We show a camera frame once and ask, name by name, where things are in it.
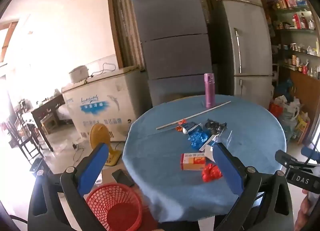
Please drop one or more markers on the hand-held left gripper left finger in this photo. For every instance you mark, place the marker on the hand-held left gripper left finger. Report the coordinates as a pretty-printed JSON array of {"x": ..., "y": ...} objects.
[{"x": 93, "y": 168}]

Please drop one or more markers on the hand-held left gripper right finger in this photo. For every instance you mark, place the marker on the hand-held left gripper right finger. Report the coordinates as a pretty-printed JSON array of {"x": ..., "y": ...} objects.
[{"x": 228, "y": 168}]

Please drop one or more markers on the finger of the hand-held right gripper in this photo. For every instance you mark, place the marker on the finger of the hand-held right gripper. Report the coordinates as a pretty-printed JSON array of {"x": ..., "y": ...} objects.
[
  {"x": 285, "y": 158},
  {"x": 310, "y": 151}
]

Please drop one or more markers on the red plastic bag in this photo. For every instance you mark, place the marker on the red plastic bag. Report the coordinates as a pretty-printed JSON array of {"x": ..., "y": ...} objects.
[{"x": 211, "y": 173}]

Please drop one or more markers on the white blue paper box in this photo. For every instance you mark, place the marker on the white blue paper box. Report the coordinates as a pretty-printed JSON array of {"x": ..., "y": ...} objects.
[{"x": 208, "y": 148}]

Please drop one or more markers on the orange white carton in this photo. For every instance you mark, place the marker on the orange white carton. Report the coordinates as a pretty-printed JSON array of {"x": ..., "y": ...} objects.
[{"x": 193, "y": 162}]

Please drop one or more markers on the blue plastic bag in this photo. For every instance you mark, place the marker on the blue plastic bag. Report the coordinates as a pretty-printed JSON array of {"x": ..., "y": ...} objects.
[{"x": 197, "y": 139}]

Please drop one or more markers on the black plastic bag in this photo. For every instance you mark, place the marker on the black plastic bag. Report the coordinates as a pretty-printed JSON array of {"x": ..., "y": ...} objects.
[{"x": 213, "y": 125}]

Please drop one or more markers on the red plastic basket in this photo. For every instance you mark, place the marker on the red plastic basket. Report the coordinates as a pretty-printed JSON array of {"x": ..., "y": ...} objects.
[{"x": 120, "y": 211}]

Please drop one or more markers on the blue foil wrapper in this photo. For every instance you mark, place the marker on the blue foil wrapper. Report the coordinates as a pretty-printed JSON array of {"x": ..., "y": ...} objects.
[{"x": 193, "y": 127}]

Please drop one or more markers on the white paper ball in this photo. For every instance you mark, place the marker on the white paper ball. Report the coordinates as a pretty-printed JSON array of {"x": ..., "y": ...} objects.
[{"x": 185, "y": 130}]

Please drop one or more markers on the orange wrapper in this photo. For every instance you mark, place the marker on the orange wrapper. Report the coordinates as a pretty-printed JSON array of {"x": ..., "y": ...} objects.
[{"x": 180, "y": 125}]

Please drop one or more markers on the person's right hand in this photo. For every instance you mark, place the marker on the person's right hand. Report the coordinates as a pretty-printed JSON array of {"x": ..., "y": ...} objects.
[{"x": 303, "y": 211}]

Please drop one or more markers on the black phone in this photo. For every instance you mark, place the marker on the black phone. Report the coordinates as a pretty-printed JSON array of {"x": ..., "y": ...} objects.
[{"x": 123, "y": 178}]

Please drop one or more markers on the yellow electric fan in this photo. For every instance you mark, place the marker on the yellow electric fan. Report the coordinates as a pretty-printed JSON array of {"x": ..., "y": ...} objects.
[{"x": 100, "y": 135}]

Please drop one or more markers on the pile of plastic bags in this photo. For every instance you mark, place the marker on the pile of plastic bags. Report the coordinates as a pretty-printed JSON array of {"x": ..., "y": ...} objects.
[{"x": 290, "y": 113}]

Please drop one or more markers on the black waste bin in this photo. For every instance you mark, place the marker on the black waste bin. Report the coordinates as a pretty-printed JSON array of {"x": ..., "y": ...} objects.
[{"x": 38, "y": 166}]

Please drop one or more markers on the thin white rod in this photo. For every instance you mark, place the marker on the thin white rod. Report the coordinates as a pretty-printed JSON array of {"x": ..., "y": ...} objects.
[{"x": 195, "y": 115}]

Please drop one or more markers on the white chest freezer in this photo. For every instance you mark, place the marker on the white chest freezer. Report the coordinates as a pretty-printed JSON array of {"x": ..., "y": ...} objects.
[{"x": 105, "y": 105}]

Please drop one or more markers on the blue tablecloth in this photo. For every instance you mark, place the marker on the blue tablecloth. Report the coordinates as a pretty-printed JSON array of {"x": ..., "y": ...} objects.
[{"x": 160, "y": 166}]

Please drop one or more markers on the wooden shelf cabinet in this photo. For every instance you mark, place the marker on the wooden shelf cabinet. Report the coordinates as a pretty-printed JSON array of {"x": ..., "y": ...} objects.
[{"x": 302, "y": 80}]

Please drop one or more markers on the dark wooden chair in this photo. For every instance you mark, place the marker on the dark wooden chair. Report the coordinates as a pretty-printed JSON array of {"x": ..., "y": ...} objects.
[{"x": 25, "y": 140}]

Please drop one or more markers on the dark wooden table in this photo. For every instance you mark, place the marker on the dark wooden table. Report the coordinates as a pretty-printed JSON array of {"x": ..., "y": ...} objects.
[{"x": 47, "y": 107}]

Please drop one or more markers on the purple thermos bottle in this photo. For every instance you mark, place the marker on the purple thermos bottle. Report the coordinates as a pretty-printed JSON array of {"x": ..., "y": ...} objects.
[{"x": 210, "y": 90}]

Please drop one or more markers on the white rice cooker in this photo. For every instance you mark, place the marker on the white rice cooker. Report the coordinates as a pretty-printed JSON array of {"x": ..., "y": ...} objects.
[{"x": 78, "y": 74}]

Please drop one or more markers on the silver two-door refrigerator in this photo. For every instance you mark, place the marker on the silver two-door refrigerator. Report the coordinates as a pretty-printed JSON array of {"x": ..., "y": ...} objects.
[{"x": 252, "y": 45}]

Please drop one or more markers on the grey three-door refrigerator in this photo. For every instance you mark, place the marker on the grey three-door refrigerator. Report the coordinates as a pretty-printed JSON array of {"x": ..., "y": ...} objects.
[{"x": 175, "y": 45}]

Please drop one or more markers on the wooden door frame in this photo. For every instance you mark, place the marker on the wooden door frame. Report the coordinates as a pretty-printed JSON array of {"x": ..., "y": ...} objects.
[{"x": 115, "y": 33}]

